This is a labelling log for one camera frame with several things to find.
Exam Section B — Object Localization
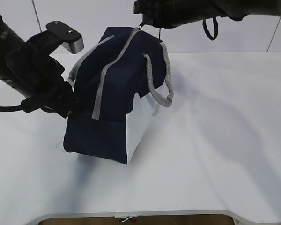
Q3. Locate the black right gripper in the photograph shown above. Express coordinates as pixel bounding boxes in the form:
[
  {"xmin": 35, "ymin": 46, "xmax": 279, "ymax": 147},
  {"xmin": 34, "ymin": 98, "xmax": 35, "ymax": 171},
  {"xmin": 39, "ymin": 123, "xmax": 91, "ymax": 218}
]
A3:
[{"xmin": 133, "ymin": 0, "xmax": 215, "ymax": 29}]

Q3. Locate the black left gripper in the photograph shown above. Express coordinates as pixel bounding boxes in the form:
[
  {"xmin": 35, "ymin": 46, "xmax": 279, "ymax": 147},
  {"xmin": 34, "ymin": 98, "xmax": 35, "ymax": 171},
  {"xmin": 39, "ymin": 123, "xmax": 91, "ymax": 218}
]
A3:
[{"xmin": 6, "ymin": 31, "xmax": 82, "ymax": 118}]

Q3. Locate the navy blue lunch bag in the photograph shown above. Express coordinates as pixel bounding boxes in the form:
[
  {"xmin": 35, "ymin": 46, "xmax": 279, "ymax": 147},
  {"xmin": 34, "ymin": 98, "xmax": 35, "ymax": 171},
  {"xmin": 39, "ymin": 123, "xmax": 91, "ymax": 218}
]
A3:
[{"xmin": 63, "ymin": 27, "xmax": 174, "ymax": 164}]

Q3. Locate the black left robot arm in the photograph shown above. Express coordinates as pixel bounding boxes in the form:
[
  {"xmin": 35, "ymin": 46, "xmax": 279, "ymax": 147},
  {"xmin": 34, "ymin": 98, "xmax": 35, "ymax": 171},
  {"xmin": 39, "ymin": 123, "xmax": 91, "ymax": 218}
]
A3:
[{"xmin": 0, "ymin": 15, "xmax": 84, "ymax": 118}]

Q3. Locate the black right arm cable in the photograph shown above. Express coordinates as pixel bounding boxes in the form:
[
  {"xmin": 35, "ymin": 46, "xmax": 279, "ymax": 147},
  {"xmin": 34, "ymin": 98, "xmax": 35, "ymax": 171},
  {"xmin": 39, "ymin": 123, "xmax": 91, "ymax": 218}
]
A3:
[{"xmin": 202, "ymin": 16, "xmax": 218, "ymax": 41}]

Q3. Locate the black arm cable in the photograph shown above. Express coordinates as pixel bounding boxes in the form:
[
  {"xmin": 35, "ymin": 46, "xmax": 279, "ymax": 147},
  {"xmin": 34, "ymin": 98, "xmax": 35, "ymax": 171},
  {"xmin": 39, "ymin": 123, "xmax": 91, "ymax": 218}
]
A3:
[
  {"xmin": 0, "ymin": 104, "xmax": 24, "ymax": 113},
  {"xmin": 202, "ymin": 16, "xmax": 218, "ymax": 41}
]

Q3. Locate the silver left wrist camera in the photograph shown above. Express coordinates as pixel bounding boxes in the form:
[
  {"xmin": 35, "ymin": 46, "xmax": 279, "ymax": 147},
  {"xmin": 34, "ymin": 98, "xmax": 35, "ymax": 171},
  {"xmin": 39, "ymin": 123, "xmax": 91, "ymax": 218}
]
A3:
[{"xmin": 46, "ymin": 21, "xmax": 84, "ymax": 54}]

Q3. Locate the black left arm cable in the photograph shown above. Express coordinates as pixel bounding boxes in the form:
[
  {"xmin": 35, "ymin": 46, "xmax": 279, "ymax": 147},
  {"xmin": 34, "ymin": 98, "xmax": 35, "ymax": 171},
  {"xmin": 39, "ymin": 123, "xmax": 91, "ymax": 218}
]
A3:
[{"xmin": 0, "ymin": 104, "xmax": 24, "ymax": 113}]

